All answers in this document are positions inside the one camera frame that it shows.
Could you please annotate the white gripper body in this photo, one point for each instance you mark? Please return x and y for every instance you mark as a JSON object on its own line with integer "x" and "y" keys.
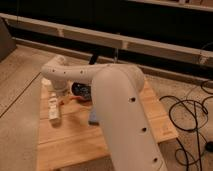
{"x": 62, "y": 95}

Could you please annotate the white plastic bottle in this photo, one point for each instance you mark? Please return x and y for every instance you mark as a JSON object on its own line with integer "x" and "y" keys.
{"x": 54, "y": 111}

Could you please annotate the dark ceramic bowl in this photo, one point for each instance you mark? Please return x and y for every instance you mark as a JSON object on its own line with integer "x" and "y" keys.
{"x": 82, "y": 90}

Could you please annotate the grey object at left edge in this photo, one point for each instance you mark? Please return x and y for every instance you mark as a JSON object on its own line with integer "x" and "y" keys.
{"x": 7, "y": 44}

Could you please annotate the white horizontal rail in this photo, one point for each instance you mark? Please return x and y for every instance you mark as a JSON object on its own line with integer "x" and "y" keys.
{"x": 137, "y": 45}

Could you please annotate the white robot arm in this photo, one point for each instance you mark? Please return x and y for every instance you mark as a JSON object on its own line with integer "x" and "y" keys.
{"x": 115, "y": 92}

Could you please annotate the white round cup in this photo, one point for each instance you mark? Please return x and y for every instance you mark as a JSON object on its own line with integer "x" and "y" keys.
{"x": 46, "y": 82}

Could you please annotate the blue sponge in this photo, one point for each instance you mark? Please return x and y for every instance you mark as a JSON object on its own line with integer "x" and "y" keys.
{"x": 93, "y": 118}

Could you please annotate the red pepper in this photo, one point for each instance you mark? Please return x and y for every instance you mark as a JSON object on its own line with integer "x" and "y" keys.
{"x": 72, "y": 98}

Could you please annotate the wooden table board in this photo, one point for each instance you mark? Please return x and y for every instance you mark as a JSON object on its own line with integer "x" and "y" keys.
{"x": 75, "y": 141}

